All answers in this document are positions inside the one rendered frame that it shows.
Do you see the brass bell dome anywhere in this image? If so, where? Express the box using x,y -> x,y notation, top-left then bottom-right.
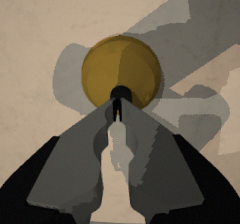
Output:
81,35 -> 161,109

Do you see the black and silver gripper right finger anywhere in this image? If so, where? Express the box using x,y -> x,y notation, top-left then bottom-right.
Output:
118,97 -> 240,224

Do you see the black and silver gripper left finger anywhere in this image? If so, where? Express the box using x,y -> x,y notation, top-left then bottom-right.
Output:
0,98 -> 118,224

